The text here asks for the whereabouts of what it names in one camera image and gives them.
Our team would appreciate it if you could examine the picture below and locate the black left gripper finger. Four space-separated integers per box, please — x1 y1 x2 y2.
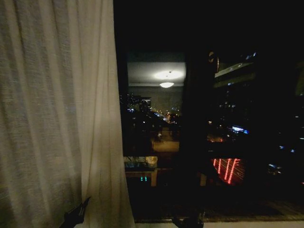
62 208 83 228
78 196 92 223

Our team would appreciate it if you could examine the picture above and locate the white sheer curtain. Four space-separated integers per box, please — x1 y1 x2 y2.
0 0 136 228

